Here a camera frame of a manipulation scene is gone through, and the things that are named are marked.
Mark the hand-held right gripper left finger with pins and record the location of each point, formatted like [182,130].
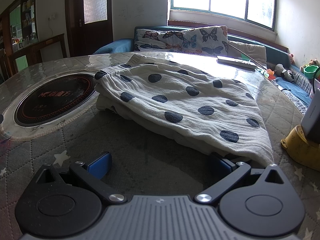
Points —
[99,165]

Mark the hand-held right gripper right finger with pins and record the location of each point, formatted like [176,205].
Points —
[221,165]

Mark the white polka dot pants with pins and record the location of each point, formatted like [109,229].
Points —
[190,100]

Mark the yellow plastic holder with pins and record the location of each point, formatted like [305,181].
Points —
[300,150]

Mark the black round induction cooktop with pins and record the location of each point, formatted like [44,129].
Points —
[55,98]

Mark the white charger box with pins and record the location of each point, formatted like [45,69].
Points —
[312,117]

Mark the orange toy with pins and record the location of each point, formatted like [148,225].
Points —
[269,74]

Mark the blue patterned sofa mat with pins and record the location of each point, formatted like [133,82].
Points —
[292,90]

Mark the flat book on table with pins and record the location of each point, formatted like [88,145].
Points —
[235,62]

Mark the grey plush toy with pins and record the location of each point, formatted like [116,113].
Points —
[282,72]

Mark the thin stick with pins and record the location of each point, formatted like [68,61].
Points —
[247,55]

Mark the beige cushion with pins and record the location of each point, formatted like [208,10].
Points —
[250,51]

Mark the teal sofa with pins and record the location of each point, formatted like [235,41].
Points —
[117,45]

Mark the butterfly print cushion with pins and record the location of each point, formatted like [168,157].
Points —
[205,40]
[157,38]

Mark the pink toy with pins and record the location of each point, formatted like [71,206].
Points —
[291,58]

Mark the green plastic bucket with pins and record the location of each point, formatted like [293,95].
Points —
[311,71]

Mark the wooden side desk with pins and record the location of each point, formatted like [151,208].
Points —
[37,46]

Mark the dark wooden door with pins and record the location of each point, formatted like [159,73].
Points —
[75,30]

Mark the brown plush bear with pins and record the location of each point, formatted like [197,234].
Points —
[313,62]

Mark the wooden shelf cabinet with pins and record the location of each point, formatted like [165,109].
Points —
[25,10]

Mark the wall switch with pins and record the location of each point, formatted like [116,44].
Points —
[51,18]

